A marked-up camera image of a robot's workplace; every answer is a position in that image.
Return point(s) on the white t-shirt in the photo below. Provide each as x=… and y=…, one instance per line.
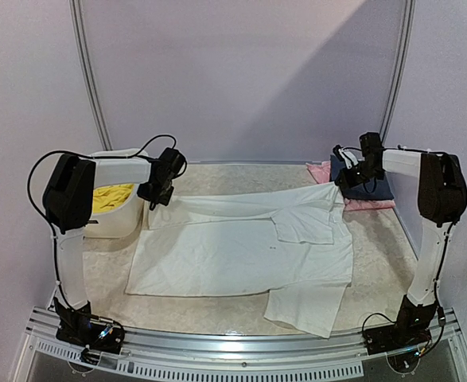
x=292, y=244

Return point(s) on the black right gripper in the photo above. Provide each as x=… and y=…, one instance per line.
x=347, y=179

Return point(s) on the aluminium frame post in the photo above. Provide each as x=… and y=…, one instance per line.
x=77, y=16
x=399, y=66

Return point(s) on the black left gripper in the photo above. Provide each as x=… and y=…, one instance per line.
x=164, y=199

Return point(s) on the white plastic laundry basket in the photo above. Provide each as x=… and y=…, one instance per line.
x=117, y=215

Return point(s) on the right aluminium frame post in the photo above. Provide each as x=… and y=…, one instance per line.
x=399, y=66

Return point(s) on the front aluminium rail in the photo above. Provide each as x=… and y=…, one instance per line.
x=164, y=356

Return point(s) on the yellow garment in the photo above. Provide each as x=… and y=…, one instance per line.
x=110, y=197

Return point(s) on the left aluminium frame post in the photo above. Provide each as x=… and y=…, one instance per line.
x=77, y=16

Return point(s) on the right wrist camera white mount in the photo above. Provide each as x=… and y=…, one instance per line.
x=345, y=155

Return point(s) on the folded navy blue garment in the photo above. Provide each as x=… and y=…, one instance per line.
x=373, y=190

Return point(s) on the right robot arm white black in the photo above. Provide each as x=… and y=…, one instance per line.
x=441, y=201

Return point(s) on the folded pink garment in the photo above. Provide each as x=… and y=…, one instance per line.
x=321, y=174

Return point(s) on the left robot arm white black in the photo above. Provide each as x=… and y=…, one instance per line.
x=68, y=199

